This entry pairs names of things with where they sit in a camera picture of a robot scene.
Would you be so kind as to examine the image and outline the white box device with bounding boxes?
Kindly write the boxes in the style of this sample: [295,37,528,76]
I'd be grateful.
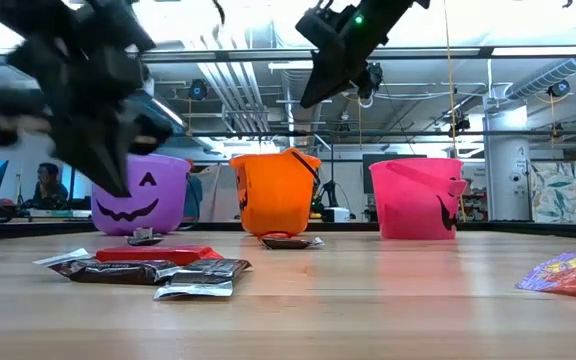
[321,206,352,224]

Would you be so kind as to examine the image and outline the white round column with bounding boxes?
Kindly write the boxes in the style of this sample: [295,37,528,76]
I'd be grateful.
[482,97,532,222]

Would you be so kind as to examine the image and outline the black horizontal background rail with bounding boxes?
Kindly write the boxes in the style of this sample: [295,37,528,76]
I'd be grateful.
[167,128,576,142]

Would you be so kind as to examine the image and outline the black frame crossbeam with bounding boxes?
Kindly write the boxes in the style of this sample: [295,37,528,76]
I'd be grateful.
[132,45,576,65]

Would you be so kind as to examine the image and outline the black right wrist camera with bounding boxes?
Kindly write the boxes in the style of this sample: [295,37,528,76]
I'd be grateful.
[295,3,342,49]

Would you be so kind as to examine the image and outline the orange pumpkin face bucket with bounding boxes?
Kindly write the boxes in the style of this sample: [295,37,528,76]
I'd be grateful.
[228,146,323,237]

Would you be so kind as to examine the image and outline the purple yellow Sour Patch bag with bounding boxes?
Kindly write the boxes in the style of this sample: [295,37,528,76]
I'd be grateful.
[515,249,576,301]

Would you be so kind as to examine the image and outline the white ceiling light strip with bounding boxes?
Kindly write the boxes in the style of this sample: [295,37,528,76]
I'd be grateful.
[267,61,343,72]

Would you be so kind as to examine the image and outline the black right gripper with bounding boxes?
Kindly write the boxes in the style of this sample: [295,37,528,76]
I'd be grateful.
[299,0,418,110]

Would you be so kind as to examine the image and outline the black hanging camera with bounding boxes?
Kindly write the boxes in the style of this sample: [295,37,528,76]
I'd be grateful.
[360,62,385,109]

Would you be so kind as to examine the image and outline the purple pumpkin face bucket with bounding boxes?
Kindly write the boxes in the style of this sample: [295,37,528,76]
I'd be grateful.
[90,152,202,236]

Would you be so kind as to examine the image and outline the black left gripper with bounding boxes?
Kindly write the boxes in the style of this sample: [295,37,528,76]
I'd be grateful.
[0,37,175,199]

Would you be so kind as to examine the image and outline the yellow hanging cord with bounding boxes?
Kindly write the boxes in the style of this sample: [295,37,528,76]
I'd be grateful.
[441,0,465,161]

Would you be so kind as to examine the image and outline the pink pumpkin face bucket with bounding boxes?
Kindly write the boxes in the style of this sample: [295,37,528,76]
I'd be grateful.
[368,157,469,241]

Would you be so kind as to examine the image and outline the leaf patterned partition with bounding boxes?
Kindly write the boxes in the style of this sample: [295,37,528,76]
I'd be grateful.
[530,159,576,226]

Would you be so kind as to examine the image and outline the silver ventilation duct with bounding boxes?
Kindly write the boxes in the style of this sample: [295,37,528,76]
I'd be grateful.
[280,67,332,149]

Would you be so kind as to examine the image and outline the red KitKat candy bar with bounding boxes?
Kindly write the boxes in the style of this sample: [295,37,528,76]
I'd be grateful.
[95,244,224,266]

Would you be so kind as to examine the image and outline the black dome ceiling camera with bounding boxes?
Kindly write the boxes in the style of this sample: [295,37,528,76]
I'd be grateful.
[187,78,210,101]

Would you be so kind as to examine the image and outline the person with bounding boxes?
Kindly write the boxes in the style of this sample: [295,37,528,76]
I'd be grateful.
[30,162,72,210]

